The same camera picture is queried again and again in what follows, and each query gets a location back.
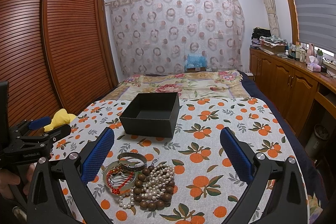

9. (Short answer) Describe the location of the patterned metal bangle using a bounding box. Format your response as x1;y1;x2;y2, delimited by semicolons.
117;152;147;172

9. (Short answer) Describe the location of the red braided cord bracelet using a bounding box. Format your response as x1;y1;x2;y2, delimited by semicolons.
105;167;135;195

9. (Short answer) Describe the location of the white pearl necklace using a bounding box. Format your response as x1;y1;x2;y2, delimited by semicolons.
117;163;176;210

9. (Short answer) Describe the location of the black open jewelry box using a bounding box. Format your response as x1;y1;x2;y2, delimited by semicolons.
120;92;180;139

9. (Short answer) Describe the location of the person's left hand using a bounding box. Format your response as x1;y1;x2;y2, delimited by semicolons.
0;164;35;200

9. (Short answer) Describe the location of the yellow cloth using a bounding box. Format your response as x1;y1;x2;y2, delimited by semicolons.
44;109;76;132

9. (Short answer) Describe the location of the wooden louvered wardrobe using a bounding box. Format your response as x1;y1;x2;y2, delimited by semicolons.
1;0;118;126

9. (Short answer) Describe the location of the orange print table cloth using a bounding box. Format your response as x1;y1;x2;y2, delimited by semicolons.
51;97;297;223

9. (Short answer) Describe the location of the wooden side cabinet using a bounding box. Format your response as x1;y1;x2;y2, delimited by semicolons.
249;48;335;145

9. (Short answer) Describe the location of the pink tissue box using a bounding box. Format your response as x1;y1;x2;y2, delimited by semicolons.
307;55;321;72

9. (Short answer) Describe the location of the circle pattern sheer curtain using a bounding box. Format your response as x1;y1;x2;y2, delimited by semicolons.
109;0;244;76

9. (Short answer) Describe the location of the folded clothes pile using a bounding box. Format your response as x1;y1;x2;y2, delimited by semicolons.
251;27;288;55

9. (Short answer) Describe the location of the grey window blind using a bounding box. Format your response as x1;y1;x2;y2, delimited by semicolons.
294;0;335;53

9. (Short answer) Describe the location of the brown wooden bead bracelet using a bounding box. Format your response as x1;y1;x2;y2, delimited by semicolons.
133;164;176;212

